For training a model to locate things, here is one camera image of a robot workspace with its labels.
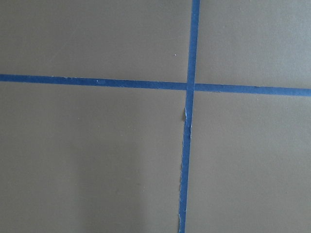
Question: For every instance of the brown paper table cover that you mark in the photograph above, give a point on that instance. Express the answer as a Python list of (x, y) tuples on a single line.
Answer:
[(155, 116)]

